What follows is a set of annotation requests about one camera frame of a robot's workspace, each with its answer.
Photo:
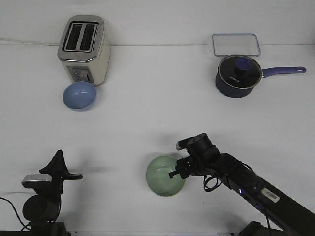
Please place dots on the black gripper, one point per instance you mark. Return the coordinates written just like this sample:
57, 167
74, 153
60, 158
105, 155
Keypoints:
184, 168
58, 178

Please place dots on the green bowl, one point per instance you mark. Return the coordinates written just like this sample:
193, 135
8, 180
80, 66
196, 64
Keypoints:
158, 179

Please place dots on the blue bowl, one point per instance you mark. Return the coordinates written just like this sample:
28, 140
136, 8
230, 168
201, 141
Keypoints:
80, 96

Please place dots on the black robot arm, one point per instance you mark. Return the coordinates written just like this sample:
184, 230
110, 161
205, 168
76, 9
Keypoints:
43, 209
222, 168

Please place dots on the dark blue saucepan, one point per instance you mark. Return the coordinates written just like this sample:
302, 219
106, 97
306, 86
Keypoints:
233, 92

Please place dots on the cream and steel toaster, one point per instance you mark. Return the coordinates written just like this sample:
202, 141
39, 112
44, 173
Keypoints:
84, 49

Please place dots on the glass pot lid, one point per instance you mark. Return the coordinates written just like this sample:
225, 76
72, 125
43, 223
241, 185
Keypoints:
240, 71

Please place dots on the clear rectangular container lid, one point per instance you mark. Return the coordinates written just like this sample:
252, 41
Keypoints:
226, 44

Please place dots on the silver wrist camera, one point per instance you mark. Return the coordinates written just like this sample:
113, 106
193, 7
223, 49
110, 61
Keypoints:
186, 143
36, 180

